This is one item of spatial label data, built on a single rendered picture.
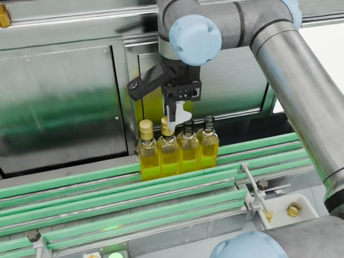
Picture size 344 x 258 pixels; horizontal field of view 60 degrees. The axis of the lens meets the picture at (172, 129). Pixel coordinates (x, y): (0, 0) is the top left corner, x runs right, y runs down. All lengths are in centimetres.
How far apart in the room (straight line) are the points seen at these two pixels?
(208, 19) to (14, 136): 71
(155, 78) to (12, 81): 40
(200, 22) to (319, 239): 32
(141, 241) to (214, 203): 24
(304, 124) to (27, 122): 76
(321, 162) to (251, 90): 62
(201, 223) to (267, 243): 64
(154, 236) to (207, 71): 50
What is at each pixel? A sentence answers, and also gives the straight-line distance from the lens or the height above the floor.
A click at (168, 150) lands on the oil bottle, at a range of 81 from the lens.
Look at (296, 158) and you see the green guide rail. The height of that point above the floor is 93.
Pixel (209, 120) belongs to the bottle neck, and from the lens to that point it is 83.
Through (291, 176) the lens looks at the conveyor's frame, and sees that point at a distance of 111.
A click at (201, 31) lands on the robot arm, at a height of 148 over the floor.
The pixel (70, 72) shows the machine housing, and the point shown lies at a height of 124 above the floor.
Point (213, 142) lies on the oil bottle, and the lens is 85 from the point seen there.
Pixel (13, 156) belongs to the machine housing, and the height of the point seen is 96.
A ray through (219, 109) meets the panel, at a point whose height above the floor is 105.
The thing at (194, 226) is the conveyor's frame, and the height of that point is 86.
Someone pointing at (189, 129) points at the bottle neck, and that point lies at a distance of 80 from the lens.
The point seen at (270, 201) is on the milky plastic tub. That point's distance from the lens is 105.
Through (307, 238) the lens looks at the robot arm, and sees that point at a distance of 31.
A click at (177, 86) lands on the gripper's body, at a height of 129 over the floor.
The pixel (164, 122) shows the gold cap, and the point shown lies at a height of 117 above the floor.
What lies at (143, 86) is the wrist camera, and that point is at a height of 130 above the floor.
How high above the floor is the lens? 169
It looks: 45 degrees down
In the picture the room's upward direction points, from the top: straight up
